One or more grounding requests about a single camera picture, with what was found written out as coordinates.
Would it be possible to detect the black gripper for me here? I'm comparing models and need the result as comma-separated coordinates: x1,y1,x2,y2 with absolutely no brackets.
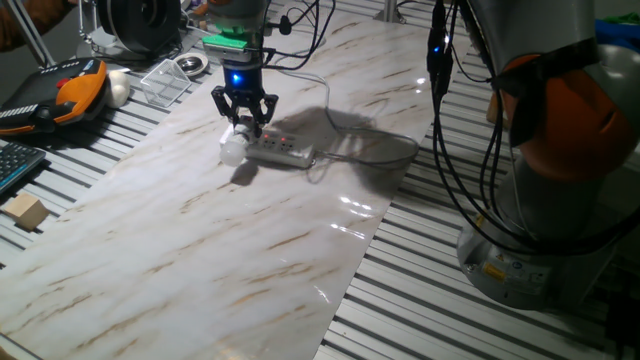
210,62,280,139

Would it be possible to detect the small white plug adapter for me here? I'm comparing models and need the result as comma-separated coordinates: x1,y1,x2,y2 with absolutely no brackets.
218,115,264,169

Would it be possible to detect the forearm in brown sleeve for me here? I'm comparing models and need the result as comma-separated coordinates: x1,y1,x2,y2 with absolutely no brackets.
0,0,76,52

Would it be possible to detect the white power strip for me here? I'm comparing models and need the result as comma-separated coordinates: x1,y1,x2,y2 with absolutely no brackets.
219,124,317,170

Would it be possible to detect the round metal tape roll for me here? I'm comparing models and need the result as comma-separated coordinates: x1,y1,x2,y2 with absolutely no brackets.
173,52,210,78

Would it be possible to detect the clear plastic box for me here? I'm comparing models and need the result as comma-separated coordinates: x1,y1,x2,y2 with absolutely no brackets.
140,58,192,109

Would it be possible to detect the white round toy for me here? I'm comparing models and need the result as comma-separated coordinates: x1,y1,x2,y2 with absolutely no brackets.
104,69,132,110

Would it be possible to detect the large black spool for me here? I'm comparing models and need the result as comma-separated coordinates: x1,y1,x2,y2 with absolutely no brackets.
96,0,182,56

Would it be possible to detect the marble pattern mat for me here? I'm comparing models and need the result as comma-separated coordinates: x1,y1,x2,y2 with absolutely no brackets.
0,0,436,360

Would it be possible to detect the orange black teach pendant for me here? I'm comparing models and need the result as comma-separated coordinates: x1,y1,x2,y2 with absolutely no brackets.
0,57,110,137

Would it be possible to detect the slanted aluminium bar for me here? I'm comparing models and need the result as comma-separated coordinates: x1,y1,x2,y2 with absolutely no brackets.
7,0,56,67

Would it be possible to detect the black keyboard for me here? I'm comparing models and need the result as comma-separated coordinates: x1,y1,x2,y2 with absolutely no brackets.
0,142,47,196

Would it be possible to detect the tan wooden block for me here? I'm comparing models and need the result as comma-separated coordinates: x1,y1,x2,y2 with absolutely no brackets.
2,192,50,232

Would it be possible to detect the blue bag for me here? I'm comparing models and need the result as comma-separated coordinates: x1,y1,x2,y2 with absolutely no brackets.
594,17,640,56

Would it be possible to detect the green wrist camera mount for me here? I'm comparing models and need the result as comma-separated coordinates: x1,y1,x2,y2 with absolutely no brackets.
202,23,251,64

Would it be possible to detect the white power strip cable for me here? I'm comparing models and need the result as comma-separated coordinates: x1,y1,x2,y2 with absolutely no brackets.
272,47,421,169

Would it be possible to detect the aluminium post with base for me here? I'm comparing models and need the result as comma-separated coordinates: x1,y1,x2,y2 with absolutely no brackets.
374,0,406,24

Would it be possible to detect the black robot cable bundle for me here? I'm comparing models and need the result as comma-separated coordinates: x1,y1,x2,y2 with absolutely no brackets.
249,0,640,256

